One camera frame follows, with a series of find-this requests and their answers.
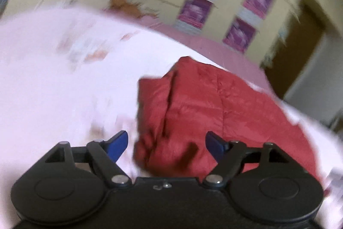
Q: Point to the cream wardrobe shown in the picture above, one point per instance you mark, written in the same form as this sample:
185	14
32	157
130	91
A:
230	3

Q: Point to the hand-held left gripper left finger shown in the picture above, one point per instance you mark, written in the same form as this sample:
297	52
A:
118	144

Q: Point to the brown wooden door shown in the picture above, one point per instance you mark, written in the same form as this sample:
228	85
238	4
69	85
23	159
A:
297	44

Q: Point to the red puffer jacket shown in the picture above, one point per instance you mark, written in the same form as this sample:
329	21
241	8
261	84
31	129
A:
214	100

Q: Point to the pink bedspread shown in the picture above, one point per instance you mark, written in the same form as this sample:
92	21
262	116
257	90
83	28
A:
209	49

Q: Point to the floral white bed sheet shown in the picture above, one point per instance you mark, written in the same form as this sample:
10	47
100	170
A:
53	84

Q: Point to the orange striped cloth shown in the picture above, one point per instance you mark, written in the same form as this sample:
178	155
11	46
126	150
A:
128	5

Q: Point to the purple wall poster calendar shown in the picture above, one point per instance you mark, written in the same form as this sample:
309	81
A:
194	13
258	2
239	34

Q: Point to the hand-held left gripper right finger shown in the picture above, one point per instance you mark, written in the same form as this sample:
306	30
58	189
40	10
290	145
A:
215	144

